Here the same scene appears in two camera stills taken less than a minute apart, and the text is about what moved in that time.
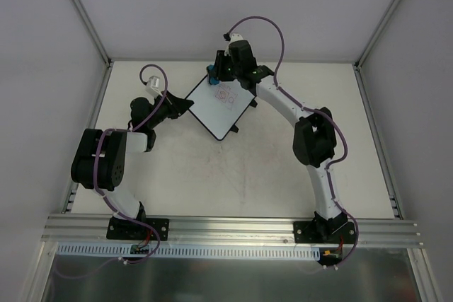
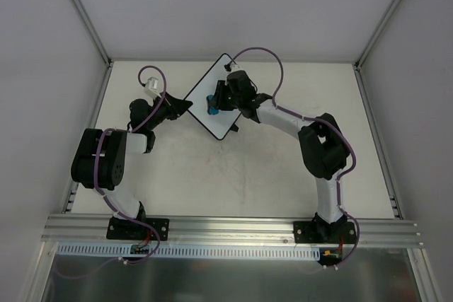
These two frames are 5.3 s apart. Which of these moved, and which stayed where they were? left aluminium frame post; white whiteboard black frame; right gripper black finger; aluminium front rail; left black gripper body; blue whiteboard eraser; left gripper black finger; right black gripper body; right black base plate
Moved: right gripper black finger; blue whiteboard eraser; right black gripper body
Stayed: aluminium front rail; left black gripper body; white whiteboard black frame; left gripper black finger; left aluminium frame post; right black base plate
